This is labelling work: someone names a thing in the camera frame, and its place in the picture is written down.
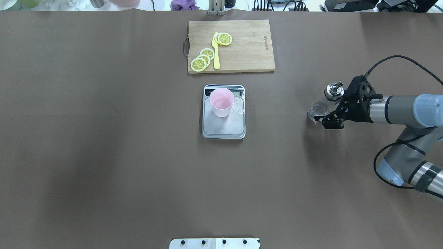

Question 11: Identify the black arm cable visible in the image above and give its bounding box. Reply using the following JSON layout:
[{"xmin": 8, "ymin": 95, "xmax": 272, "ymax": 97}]
[{"xmin": 364, "ymin": 55, "xmax": 443, "ymax": 86}]

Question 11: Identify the glass sauce bottle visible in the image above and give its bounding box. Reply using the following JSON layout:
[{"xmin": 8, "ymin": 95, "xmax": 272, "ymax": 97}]
[{"xmin": 307, "ymin": 81, "xmax": 345, "ymax": 122}]

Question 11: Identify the yellow plastic knife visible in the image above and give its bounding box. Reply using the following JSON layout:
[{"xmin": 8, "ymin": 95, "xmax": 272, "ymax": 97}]
[{"xmin": 211, "ymin": 36, "xmax": 220, "ymax": 70}]

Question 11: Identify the lemon slice middle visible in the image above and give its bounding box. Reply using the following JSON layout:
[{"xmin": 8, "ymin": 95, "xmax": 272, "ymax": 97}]
[{"xmin": 196, "ymin": 54, "xmax": 211, "ymax": 67}]

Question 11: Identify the lemon slice pair under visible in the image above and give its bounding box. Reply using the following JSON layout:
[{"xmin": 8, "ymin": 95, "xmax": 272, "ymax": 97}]
[{"xmin": 213, "ymin": 33, "xmax": 220, "ymax": 45}]

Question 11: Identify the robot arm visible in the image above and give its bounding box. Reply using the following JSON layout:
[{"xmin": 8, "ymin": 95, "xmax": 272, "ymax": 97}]
[{"xmin": 308, "ymin": 75, "xmax": 442, "ymax": 199}]

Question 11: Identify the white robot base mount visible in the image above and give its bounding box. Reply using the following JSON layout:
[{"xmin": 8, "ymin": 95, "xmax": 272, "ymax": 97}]
[{"xmin": 169, "ymin": 238, "xmax": 261, "ymax": 249}]

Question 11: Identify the lemon slice back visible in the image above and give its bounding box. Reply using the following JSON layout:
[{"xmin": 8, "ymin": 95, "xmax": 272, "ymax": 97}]
[{"xmin": 200, "ymin": 48, "xmax": 215, "ymax": 60}]

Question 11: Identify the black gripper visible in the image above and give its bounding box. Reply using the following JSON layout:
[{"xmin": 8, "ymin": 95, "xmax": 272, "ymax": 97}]
[{"xmin": 313, "ymin": 75, "xmax": 383, "ymax": 130}]

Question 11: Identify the lemon slice front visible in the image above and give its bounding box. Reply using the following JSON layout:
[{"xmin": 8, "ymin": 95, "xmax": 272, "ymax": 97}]
[{"xmin": 190, "ymin": 57, "xmax": 208, "ymax": 72}]

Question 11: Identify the purple cloth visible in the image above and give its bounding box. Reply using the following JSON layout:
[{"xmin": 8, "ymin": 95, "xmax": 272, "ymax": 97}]
[{"xmin": 171, "ymin": 0, "xmax": 199, "ymax": 11}]

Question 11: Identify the aluminium frame post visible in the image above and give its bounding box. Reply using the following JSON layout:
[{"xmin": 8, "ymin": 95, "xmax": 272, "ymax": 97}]
[{"xmin": 208, "ymin": 0, "xmax": 226, "ymax": 16}]

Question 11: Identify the bamboo cutting board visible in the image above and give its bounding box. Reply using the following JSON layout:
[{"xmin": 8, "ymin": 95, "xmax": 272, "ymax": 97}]
[{"xmin": 187, "ymin": 19, "xmax": 275, "ymax": 74}]

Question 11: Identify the lemon slice pair top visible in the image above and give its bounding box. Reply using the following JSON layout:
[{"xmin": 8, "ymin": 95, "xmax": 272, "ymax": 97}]
[{"xmin": 218, "ymin": 33, "xmax": 233, "ymax": 46}]

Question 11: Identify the silver electronic kitchen scale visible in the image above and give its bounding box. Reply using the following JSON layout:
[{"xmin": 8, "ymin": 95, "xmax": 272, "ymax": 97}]
[{"xmin": 201, "ymin": 84, "xmax": 246, "ymax": 140}]

